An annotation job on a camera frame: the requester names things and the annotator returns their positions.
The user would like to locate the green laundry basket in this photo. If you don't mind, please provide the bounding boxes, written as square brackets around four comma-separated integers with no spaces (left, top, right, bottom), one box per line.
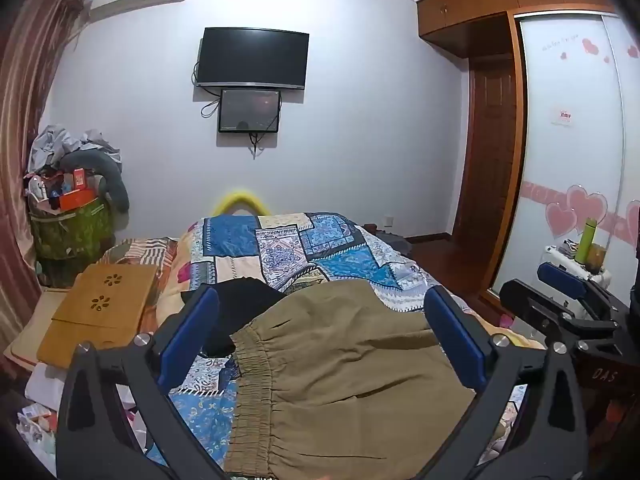
[29,195,117,288]

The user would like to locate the yellow curved object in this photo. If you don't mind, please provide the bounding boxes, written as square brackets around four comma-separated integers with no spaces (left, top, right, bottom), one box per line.
[211,190,267,217]

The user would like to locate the khaki pants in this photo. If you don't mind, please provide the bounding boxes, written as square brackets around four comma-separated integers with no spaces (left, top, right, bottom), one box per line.
[222,279,478,478]

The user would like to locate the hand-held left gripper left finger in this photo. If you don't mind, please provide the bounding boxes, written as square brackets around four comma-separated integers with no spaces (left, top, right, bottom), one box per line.
[56,286,231,480]

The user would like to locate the small wall monitor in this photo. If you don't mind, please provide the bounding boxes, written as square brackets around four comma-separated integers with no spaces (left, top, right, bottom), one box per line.
[217,88,281,134]

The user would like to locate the wooden lap desk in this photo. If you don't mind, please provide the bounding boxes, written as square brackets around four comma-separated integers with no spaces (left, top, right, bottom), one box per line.
[37,262,161,370]

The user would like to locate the white side table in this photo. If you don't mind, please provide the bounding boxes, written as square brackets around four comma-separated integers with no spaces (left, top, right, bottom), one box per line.
[539,240,615,287]

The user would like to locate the orange box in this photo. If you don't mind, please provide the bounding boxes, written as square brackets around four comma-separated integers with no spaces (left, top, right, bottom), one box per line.
[55,189,98,212]

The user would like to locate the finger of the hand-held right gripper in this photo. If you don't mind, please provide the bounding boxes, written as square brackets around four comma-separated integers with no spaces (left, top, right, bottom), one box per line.
[537,261,616,311]
[500,279,621,356]

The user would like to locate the pink curtain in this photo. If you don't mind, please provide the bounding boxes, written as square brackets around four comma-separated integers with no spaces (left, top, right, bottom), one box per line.
[0,0,91,311]

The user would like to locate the dark clothes on bed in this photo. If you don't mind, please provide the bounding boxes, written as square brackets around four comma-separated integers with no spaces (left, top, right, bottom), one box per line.
[365,222,413,256]

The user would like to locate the brown wooden door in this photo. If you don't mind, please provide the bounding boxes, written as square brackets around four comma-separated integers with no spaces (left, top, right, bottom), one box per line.
[451,56,520,248]

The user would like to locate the green bottle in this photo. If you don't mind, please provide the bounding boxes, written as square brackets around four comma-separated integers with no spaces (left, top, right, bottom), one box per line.
[574,217,599,265]

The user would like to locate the wall-mounted television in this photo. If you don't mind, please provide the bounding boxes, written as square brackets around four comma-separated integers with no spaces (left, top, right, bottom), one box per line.
[196,26,310,91]

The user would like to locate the blue patchwork quilt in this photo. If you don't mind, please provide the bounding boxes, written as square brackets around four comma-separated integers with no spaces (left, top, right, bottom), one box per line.
[145,211,531,471]

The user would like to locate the grey neck pillow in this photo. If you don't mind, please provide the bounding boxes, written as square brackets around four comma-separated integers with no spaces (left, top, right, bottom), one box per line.
[60,151,131,213]

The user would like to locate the amber jar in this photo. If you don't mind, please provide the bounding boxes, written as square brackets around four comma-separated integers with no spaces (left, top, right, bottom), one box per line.
[587,243,609,273]

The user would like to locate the black cloth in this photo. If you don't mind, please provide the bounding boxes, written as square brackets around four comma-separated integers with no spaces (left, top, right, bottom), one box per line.
[181,276,288,356]

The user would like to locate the beige cushion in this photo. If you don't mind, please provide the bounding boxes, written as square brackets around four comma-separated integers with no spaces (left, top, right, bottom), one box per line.
[4,287,76,373]

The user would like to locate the pile of grey clothes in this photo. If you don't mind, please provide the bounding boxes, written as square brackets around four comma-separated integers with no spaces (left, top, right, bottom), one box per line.
[29,124,122,177]

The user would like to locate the striped bed sheet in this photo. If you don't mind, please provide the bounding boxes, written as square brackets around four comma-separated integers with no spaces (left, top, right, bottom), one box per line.
[97,237,181,281]

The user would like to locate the floor clutter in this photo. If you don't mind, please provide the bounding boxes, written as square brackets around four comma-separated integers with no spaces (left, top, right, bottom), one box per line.
[15,390,63,466]

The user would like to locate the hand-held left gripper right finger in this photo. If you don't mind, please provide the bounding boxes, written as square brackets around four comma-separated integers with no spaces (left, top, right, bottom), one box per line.
[410,285,589,480]

